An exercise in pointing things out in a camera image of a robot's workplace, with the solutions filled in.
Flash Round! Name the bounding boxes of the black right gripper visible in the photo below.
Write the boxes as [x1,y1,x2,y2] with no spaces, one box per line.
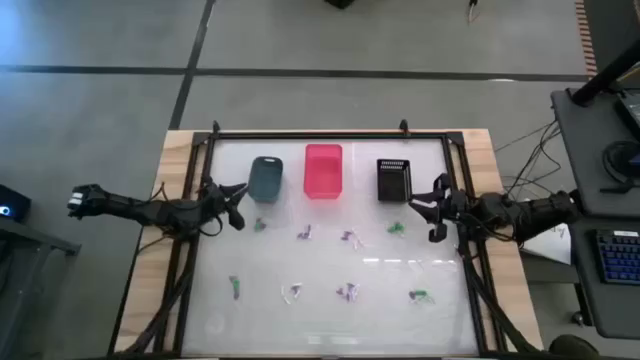
[408,172,470,226]

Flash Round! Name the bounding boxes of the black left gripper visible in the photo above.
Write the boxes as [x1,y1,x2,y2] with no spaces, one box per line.
[198,177,250,224]

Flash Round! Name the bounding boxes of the grey-blue plastic bin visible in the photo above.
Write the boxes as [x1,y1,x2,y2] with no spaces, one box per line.
[247,155,284,204]

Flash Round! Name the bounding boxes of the pink plastic bin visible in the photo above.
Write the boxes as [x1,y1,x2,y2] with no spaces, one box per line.
[303,143,344,201]

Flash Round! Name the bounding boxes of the white paper sheet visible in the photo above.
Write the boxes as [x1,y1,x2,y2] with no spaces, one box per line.
[522,222,572,266]

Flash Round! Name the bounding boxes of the white glossy table mat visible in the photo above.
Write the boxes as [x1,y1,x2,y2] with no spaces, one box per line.
[180,138,480,357]

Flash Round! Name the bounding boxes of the dark grey desk top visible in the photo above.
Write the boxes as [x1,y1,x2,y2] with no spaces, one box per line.
[550,87,640,221]
[567,217,640,341]

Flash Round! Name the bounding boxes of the backlit black keyboard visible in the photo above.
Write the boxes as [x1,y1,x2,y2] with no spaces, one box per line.
[594,228,640,286]

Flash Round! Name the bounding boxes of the black headphones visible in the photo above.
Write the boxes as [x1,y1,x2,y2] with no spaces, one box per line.
[601,139,640,195]

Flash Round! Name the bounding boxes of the grey metal cart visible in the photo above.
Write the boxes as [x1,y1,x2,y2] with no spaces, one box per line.
[0,217,82,360]

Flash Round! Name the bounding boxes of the person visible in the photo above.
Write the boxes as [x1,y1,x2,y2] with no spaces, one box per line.
[548,333,601,360]

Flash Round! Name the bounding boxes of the black diagonal pole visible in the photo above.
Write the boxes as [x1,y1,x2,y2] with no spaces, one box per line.
[569,38,640,107]

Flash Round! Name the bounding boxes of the black device with light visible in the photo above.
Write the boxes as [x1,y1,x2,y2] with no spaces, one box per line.
[0,183,32,224]

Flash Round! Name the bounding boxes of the black laptop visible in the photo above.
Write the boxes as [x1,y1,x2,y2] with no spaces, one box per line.
[613,74,640,141]

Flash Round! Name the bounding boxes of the dark mat with orange edge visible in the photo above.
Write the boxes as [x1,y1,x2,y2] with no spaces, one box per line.
[574,0,640,79]

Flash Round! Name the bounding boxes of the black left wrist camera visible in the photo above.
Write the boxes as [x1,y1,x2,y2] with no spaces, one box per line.
[227,202,247,232]

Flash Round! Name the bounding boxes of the black metal table frame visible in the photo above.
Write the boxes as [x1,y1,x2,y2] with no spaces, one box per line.
[152,130,506,360]

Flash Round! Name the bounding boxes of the black cable bundle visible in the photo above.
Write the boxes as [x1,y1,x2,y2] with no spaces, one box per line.
[462,249,544,359]
[112,234,201,359]

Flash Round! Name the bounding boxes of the thin black floor cables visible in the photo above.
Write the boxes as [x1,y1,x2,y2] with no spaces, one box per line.
[494,119,564,201]

